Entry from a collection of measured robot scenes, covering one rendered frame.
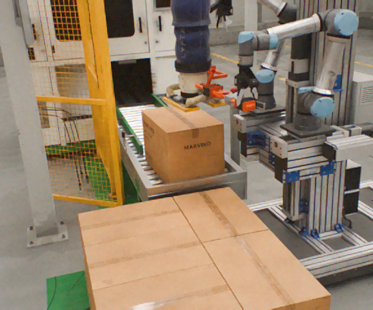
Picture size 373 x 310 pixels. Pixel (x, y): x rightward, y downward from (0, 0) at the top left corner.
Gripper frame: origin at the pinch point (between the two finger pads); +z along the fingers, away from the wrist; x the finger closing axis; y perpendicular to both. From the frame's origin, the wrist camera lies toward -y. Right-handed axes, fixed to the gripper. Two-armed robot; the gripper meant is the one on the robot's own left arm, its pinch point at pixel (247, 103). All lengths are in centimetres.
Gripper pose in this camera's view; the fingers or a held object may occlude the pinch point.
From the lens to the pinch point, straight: 253.4
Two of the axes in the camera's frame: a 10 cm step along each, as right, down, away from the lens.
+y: -4.4, -3.2, 8.4
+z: 0.4, 9.3, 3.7
